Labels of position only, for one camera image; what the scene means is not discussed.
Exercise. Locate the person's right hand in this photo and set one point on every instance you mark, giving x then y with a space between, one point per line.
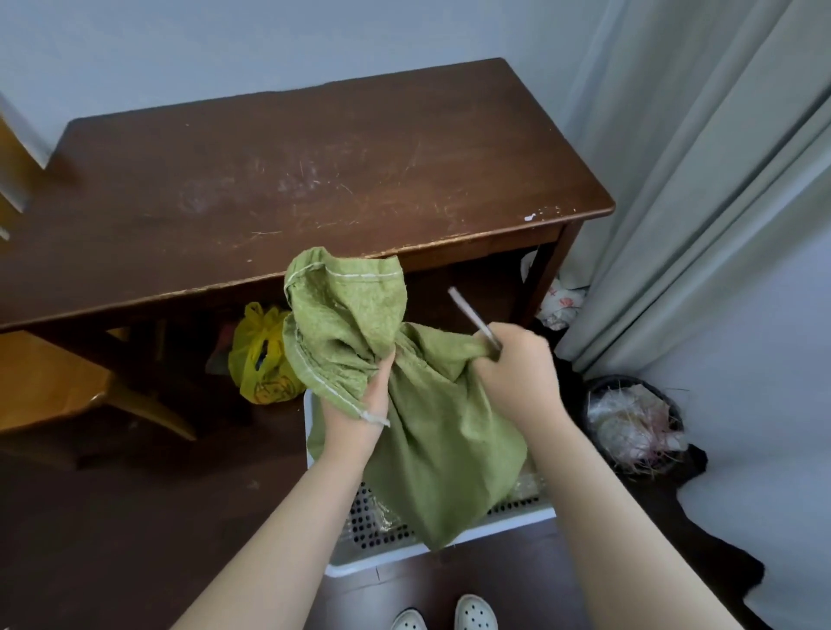
519 376

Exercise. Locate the person's left forearm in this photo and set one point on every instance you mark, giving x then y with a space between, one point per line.
273 552

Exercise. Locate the beige curtain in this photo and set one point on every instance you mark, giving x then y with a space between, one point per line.
701 162

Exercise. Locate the green woven sack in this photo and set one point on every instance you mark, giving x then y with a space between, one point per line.
441 441

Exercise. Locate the yellow plastic bag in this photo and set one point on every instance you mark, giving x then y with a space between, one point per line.
256 357

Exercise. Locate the person's right forearm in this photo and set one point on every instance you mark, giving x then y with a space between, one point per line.
623 552

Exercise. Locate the dark brown wooden table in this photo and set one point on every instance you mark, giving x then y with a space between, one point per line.
292 175

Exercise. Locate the person's white shoe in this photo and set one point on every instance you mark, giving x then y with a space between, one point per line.
409 620
475 613

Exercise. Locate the white sheer curtain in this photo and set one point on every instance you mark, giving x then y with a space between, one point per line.
766 422

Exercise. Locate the black trash bin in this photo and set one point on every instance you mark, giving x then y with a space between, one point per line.
587 415

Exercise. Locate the light wooden chair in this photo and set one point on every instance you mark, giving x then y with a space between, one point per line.
45 383

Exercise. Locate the white red floral cloth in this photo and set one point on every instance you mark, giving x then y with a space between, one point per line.
559 305

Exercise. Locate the person's left hand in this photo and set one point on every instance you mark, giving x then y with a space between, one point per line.
350 435

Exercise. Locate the person's left white shoe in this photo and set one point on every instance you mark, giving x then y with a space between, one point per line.
409 620

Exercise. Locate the person's right white shoe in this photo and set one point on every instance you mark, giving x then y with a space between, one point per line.
475 613

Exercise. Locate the white plastic perforated basket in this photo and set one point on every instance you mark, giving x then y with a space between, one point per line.
363 565

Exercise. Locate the slim metal utility knife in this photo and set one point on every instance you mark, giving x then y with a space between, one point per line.
467 311

